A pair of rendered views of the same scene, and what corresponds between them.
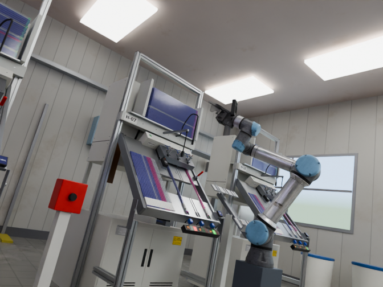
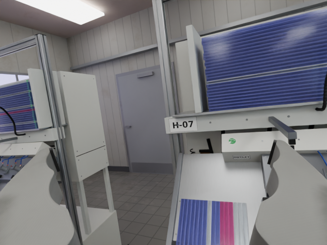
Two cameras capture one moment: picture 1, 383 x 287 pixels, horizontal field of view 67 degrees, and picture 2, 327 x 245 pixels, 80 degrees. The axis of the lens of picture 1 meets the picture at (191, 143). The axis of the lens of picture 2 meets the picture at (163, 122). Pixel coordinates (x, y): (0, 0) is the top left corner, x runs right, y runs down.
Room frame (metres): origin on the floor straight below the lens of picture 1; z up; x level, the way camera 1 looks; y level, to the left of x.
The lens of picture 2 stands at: (1.69, -0.20, 1.44)
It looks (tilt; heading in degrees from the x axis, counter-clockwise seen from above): 6 degrees down; 63
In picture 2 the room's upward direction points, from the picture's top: 7 degrees counter-clockwise
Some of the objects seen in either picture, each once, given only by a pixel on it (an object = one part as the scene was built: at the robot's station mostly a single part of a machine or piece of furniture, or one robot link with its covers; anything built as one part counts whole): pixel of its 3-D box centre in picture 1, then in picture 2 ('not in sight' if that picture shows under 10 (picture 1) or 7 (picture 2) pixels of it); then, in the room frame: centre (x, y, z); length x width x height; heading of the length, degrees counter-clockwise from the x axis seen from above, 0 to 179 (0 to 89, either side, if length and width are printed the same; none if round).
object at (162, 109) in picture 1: (170, 115); (281, 64); (2.39, 0.23, 1.52); 0.51 x 0.13 x 0.27; 131
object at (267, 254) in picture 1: (260, 254); not in sight; (1.67, -0.49, 0.60); 0.15 x 0.15 x 0.10
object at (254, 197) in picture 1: (252, 237); not in sight; (3.27, -0.86, 0.65); 1.01 x 0.73 x 1.29; 41
